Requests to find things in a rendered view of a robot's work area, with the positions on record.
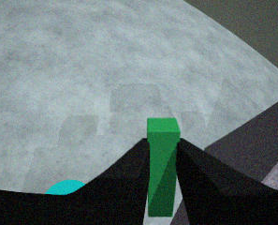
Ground cyan circle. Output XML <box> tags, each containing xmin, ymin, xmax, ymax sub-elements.
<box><xmin>45</xmin><ymin>180</ymin><xmax>85</xmax><ymax>195</ymax></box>

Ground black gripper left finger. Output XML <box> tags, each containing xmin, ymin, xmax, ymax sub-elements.
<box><xmin>0</xmin><ymin>139</ymin><xmax>150</xmax><ymax>225</ymax></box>

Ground green rectangular block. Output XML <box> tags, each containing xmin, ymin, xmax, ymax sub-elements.
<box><xmin>147</xmin><ymin>117</ymin><xmax>180</xmax><ymax>218</ymax></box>

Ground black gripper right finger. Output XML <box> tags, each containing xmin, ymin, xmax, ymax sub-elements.
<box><xmin>176</xmin><ymin>139</ymin><xmax>278</xmax><ymax>225</ymax></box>

